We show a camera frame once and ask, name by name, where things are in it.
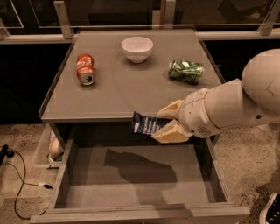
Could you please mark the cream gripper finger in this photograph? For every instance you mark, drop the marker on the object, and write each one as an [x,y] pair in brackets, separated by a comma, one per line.
[172,132]
[171,111]

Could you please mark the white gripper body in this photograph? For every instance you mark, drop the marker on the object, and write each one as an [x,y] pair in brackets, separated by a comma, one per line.
[194,112]

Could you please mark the dark blue rxbar wrapper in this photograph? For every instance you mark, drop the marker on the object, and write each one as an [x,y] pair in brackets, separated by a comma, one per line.
[147,125]

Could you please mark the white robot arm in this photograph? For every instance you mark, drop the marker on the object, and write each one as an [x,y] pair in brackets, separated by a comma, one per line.
[252,100]

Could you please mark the grey cabinet counter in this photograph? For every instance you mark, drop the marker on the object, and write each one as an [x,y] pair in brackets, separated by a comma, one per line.
[122,87]

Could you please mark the open grey top drawer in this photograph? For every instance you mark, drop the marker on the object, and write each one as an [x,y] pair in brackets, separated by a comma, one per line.
[109,175]

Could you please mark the green soda can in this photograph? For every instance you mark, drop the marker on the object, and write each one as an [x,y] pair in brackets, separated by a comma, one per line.
[184,70]

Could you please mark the white ceramic bowl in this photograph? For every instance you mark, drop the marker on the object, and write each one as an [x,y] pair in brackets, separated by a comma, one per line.
[137,49]

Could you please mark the red soda can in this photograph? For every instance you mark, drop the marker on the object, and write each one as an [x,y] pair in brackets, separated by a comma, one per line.
[85,69]

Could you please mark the white object in bin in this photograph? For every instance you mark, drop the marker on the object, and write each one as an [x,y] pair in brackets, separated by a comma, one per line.
[55,149]

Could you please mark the metal railing frame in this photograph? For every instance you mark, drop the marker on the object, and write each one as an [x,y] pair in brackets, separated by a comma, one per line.
[61,21]

